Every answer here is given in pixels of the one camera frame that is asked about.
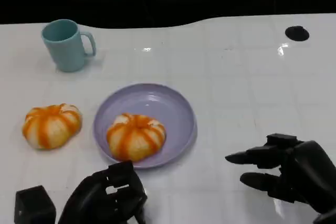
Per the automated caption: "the orange white toy bread roll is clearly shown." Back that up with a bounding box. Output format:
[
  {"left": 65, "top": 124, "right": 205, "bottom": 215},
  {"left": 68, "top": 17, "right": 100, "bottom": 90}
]
[
  {"left": 22, "top": 103, "right": 83, "bottom": 150},
  {"left": 106, "top": 113, "right": 167, "bottom": 162}
]

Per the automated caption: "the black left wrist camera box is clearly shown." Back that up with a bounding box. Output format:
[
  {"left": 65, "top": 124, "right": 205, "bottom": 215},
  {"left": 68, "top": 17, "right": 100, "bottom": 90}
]
[{"left": 14, "top": 185, "right": 57, "bottom": 224}]

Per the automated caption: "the lilac plate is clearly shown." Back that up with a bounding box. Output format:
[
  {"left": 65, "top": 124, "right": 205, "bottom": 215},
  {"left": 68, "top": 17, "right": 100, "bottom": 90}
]
[{"left": 93, "top": 82, "right": 198, "bottom": 169}]

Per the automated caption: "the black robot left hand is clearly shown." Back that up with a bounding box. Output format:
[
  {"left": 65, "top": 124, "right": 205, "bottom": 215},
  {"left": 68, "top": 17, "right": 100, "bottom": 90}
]
[{"left": 57, "top": 160, "right": 148, "bottom": 224}]

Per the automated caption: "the black table cable hole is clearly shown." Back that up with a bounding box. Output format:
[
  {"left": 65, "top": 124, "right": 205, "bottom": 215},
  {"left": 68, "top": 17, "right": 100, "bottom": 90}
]
[{"left": 285, "top": 25, "right": 310, "bottom": 42}]

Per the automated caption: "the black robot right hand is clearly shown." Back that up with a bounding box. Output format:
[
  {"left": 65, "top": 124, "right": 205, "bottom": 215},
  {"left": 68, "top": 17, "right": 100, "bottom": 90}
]
[{"left": 225, "top": 133, "right": 336, "bottom": 215}]

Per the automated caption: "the pale green mug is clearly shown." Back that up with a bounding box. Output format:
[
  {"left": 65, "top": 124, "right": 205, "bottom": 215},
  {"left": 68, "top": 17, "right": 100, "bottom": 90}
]
[{"left": 40, "top": 19, "right": 97, "bottom": 73}]

